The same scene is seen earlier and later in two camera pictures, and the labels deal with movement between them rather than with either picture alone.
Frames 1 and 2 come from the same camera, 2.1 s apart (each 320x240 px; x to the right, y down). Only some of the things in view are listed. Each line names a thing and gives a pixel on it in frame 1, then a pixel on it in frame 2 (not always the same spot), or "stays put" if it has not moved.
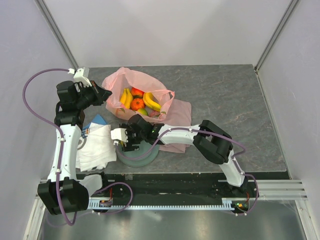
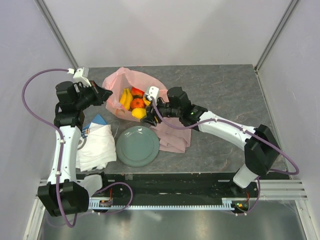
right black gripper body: x=133 y=138 -> x=166 y=110
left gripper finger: x=100 y=95 stays put
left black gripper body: x=85 y=98 stays put
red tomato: x=137 y=93 stays put
